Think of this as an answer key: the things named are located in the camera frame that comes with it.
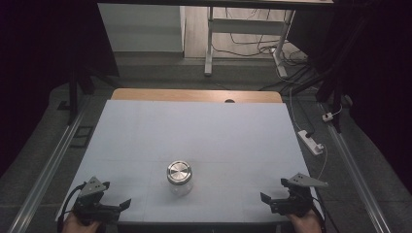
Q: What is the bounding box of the clear glass jar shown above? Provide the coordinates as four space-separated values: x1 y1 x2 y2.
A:
168 176 194 197

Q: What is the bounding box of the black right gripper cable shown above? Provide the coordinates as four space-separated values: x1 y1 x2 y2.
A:
311 193 341 233

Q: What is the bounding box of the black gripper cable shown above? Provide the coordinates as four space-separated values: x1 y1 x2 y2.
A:
56 183 87 233
311 193 341 233

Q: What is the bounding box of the black stand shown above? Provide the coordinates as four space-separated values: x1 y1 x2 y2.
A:
314 62 354 134
57 62 95 126

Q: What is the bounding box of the thin white cable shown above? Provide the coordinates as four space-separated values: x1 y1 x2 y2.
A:
316 145 328 182

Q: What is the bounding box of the white panel board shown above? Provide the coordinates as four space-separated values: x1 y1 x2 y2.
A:
97 3 187 53

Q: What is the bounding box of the white power strip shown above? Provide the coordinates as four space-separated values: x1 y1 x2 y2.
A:
296 129 325 156

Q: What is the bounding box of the white power strip cable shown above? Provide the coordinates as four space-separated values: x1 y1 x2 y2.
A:
289 86 304 132

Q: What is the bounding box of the wooden table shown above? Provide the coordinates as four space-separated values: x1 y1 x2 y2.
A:
111 87 284 104

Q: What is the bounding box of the tangle of black floor cables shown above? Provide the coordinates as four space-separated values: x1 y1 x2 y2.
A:
212 8 314 92

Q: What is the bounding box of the metal floor rail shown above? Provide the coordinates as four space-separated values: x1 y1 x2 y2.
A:
319 102 394 233
7 96 91 233

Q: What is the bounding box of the white-legged desk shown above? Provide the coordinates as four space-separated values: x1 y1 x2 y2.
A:
96 0 334 79

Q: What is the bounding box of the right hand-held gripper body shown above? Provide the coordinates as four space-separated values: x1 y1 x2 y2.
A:
269 173 329 217

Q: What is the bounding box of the person's left hand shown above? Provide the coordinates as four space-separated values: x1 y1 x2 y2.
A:
61 212 102 233

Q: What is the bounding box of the black curtain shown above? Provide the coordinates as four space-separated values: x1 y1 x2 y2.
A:
0 0 120 178
287 0 412 195

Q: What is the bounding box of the person's right hand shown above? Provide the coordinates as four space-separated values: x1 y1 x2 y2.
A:
286 208 325 233

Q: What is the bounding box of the black rectangular floor bracket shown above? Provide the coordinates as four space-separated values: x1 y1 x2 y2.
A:
68 124 95 150

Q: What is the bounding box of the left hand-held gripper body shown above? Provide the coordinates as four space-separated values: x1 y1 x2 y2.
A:
72 176 122 226

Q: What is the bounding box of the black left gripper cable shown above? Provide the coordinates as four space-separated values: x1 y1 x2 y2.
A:
56 183 87 233

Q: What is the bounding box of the black plug with cable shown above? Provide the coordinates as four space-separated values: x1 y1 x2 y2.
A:
294 99 316 138

